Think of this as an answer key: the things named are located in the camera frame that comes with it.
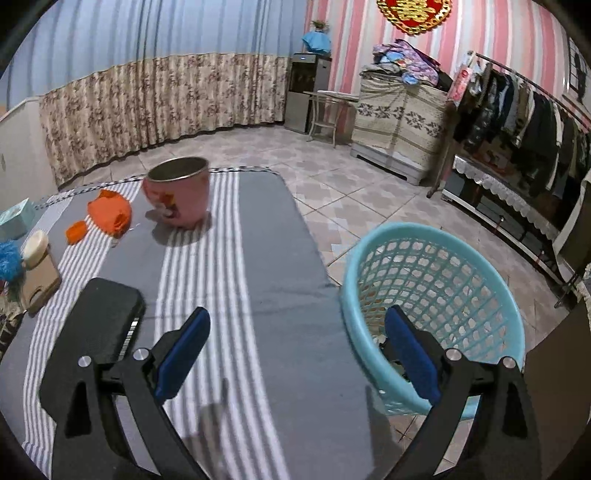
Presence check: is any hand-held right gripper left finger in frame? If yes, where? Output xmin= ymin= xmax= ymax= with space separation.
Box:
xmin=39 ymin=306 xmax=213 ymax=480

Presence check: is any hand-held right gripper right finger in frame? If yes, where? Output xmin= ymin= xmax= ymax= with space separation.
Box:
xmin=384 ymin=305 xmax=541 ymax=480

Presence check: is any teal plastic basket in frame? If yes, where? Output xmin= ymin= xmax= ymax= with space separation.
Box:
xmin=339 ymin=222 xmax=527 ymax=418

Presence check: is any black case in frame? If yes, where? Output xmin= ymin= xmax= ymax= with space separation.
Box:
xmin=39 ymin=277 xmax=146 ymax=370

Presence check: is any grey striped tablecloth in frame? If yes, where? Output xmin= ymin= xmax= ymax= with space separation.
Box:
xmin=0 ymin=168 xmax=384 ymax=480

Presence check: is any pink cup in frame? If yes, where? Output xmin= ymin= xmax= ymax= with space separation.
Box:
xmin=142 ymin=157 xmax=212 ymax=229

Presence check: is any brown phone case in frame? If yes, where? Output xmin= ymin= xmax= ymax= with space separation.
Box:
xmin=21 ymin=256 xmax=63 ymax=315

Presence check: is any dark printed book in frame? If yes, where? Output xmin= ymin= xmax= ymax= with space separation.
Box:
xmin=0 ymin=286 xmax=26 ymax=365

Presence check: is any white round lid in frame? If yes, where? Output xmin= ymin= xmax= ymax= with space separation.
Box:
xmin=22 ymin=231 xmax=51 ymax=268

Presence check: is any low shelf with lace cover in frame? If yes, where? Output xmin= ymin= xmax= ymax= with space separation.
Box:
xmin=441 ymin=154 xmax=578 ymax=278

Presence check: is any blue plastic bag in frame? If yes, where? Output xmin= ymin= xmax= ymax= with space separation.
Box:
xmin=0 ymin=240 xmax=24 ymax=282

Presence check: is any teal tissue box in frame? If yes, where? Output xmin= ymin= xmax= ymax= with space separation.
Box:
xmin=0 ymin=198 xmax=37 ymax=241

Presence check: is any cabinet with patterned cover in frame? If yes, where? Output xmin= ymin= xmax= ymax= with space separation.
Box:
xmin=350 ymin=74 xmax=451 ymax=185

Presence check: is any blue floral curtain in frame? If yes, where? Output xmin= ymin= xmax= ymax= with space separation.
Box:
xmin=0 ymin=0 xmax=308 ymax=185

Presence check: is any rack of hanging clothes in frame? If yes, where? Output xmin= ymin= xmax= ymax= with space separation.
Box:
xmin=450 ymin=53 xmax=591 ymax=199

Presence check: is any white cabinet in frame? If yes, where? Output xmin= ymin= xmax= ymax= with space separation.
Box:
xmin=0 ymin=99 xmax=56 ymax=204

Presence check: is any small folding table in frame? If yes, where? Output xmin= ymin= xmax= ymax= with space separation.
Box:
xmin=305 ymin=90 xmax=358 ymax=148

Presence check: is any pink hanging bag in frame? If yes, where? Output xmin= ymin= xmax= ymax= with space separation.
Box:
xmin=448 ymin=53 xmax=478 ymax=104

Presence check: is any grey water dispenser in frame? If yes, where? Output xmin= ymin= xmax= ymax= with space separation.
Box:
xmin=284 ymin=53 xmax=333 ymax=134

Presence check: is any pile of clothes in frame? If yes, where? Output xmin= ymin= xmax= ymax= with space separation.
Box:
xmin=360 ymin=39 xmax=455 ymax=90

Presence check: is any blue cloth bundle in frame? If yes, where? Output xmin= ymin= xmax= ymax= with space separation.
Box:
xmin=302 ymin=31 xmax=333 ymax=56

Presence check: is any red heart wall decoration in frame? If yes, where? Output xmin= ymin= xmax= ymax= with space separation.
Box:
xmin=376 ymin=0 xmax=453 ymax=34

